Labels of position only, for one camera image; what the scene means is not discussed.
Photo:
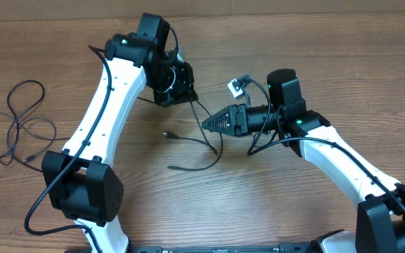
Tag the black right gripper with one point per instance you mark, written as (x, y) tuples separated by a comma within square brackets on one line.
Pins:
[(240, 120)]

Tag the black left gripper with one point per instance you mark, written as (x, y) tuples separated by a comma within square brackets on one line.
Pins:
[(180, 93)]

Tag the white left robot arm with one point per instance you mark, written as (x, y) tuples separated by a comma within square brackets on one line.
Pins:
[(80, 180)]

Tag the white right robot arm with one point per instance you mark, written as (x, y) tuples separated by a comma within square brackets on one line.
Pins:
[(379, 199)]

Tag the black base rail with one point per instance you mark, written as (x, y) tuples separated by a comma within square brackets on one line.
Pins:
[(223, 248)]

